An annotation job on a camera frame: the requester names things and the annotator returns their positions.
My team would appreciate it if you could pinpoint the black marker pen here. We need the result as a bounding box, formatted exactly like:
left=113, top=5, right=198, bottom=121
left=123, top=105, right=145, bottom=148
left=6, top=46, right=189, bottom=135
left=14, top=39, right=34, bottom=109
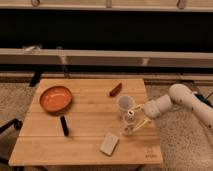
left=60, top=116, right=69, bottom=136

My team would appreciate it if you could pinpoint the small clear bottle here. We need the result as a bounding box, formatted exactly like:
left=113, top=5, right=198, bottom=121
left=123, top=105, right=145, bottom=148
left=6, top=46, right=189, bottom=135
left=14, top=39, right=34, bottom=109
left=123, top=110, right=135, bottom=136

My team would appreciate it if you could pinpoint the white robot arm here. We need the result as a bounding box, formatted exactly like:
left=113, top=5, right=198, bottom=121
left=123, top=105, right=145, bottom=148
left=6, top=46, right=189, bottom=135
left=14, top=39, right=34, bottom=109
left=133, top=84, right=213, bottom=132

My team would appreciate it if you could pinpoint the black chair frame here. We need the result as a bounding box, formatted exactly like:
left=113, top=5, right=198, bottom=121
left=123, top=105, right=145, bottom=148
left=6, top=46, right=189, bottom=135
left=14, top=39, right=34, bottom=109
left=0, top=118, right=24, bottom=167

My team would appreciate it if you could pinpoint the wooden table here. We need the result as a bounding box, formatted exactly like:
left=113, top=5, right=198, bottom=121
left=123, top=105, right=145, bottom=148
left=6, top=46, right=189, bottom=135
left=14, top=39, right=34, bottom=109
left=9, top=79, right=163, bottom=166

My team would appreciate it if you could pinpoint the orange round bowl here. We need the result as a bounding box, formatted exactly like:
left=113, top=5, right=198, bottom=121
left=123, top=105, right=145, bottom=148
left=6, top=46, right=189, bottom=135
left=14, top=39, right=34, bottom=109
left=39, top=86, right=73, bottom=113

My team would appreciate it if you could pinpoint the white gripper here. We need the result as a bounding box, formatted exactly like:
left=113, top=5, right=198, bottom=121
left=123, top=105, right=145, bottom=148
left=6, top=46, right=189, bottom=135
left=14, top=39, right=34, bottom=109
left=130, top=95, right=173, bottom=132

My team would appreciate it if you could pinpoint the dark red oblong object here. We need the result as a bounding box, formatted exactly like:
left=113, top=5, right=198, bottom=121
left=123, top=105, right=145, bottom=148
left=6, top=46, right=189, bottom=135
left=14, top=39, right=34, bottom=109
left=109, top=83, right=122, bottom=97

